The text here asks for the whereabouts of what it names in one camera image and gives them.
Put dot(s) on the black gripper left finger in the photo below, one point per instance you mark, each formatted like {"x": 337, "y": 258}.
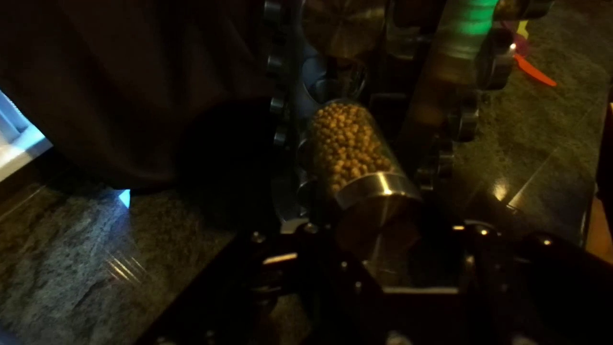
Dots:
{"x": 287, "y": 262}

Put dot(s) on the green lit spice jar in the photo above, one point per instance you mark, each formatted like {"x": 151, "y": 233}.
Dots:
{"x": 469, "y": 30}

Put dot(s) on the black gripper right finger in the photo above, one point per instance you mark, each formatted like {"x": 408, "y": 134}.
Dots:
{"x": 481, "y": 256}

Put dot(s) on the seed jar with metal lid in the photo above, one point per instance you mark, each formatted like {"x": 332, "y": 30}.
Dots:
{"x": 351, "y": 155}

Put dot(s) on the orange red utensil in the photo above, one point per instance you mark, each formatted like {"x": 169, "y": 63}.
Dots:
{"x": 533, "y": 70}

